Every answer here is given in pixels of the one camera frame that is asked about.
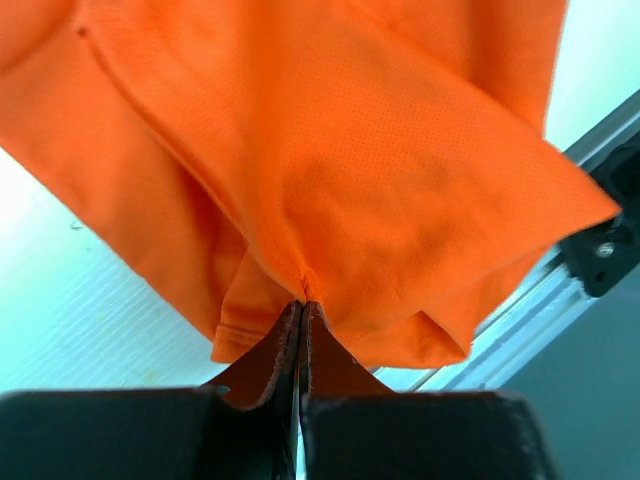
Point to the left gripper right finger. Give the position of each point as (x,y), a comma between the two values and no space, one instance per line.
(354,427)

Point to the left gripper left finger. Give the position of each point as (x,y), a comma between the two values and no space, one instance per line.
(239,425)

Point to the orange t shirt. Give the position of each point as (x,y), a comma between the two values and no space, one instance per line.
(385,159)

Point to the aluminium mounting rail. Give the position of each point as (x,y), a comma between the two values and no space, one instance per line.
(545,304)

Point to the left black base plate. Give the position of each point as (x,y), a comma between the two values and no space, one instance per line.
(604,254)

